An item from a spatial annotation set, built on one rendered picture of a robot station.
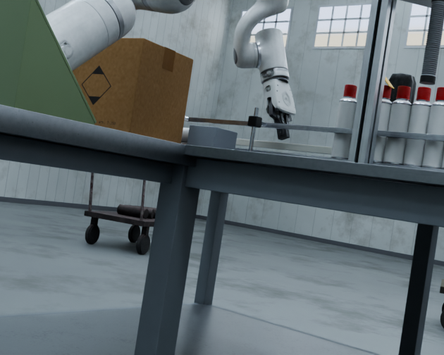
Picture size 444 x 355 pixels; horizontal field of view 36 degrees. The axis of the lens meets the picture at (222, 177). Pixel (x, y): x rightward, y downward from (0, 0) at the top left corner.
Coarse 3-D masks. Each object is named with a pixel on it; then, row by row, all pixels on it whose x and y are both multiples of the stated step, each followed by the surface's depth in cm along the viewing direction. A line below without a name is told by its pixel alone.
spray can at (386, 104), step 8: (384, 88) 176; (384, 96) 176; (384, 104) 175; (384, 112) 175; (384, 120) 175; (384, 128) 175; (376, 144) 175; (384, 144) 175; (376, 152) 175; (384, 152) 175; (376, 160) 174
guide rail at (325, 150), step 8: (240, 144) 209; (248, 144) 207; (256, 144) 205; (264, 144) 204; (272, 144) 202; (280, 144) 200; (288, 144) 198; (296, 144) 197; (312, 152) 193; (320, 152) 191; (328, 152) 190
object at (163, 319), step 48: (192, 192) 138; (240, 192) 127; (288, 192) 121; (336, 192) 115; (384, 192) 110; (432, 192) 105; (432, 240) 244; (144, 288) 139; (0, 336) 200; (48, 336) 208; (96, 336) 217; (144, 336) 137; (192, 336) 238; (240, 336) 250; (288, 336) 263
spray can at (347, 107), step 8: (352, 88) 182; (344, 96) 183; (352, 96) 182; (344, 104) 182; (352, 104) 182; (344, 112) 182; (352, 112) 182; (336, 120) 184; (344, 120) 181; (352, 120) 182; (336, 136) 182; (344, 136) 181; (336, 144) 182; (344, 144) 181; (336, 152) 182; (344, 152) 181
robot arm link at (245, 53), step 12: (264, 0) 192; (276, 0) 191; (252, 12) 193; (264, 12) 192; (276, 12) 193; (240, 24) 195; (252, 24) 193; (240, 36) 194; (240, 48) 195; (252, 48) 197; (240, 60) 197; (252, 60) 197
